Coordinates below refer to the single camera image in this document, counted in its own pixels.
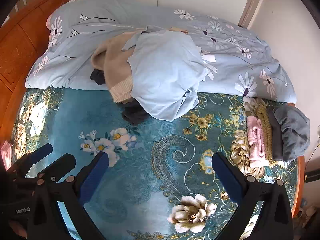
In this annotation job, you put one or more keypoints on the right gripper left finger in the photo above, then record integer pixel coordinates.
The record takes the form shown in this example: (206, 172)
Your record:
(90, 176)

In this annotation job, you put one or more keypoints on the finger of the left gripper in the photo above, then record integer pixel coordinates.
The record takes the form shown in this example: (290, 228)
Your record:
(28, 160)

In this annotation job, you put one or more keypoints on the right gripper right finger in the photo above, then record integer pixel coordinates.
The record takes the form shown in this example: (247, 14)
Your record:
(230, 176)

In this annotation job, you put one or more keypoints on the light blue t-shirt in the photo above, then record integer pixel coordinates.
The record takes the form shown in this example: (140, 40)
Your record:
(167, 68)

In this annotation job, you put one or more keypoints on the pink crochet cloth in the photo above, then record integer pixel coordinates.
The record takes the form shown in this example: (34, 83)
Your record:
(6, 153)

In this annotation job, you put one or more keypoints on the pink folded garment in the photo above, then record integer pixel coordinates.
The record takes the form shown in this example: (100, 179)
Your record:
(257, 155)

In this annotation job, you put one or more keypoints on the teal floral bed blanket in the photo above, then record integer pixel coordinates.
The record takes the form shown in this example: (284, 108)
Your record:
(152, 165)

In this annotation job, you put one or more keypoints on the mustard knit folded garment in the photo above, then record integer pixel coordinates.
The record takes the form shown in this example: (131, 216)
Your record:
(260, 112)

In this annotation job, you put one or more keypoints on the grey folded garment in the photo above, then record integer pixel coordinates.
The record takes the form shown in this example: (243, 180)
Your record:
(290, 132)

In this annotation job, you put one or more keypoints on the dark grey garment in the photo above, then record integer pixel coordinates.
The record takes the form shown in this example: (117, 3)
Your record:
(132, 111)

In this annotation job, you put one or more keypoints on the grey-blue floral duvet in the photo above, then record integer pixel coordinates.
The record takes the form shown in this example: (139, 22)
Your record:
(238, 61)

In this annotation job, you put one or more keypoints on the orange wooden headboard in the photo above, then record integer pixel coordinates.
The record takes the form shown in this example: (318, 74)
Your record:
(24, 38)

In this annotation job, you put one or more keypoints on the beige knit sweater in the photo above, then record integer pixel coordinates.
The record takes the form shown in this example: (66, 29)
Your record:
(111, 57)

